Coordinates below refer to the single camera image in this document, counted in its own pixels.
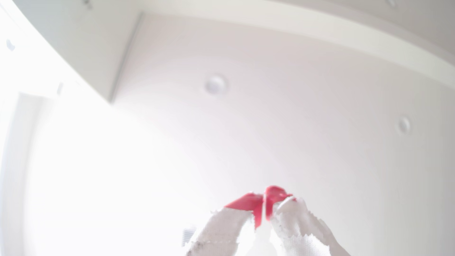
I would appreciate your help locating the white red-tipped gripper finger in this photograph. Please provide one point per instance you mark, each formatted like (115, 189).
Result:
(220, 231)
(298, 227)

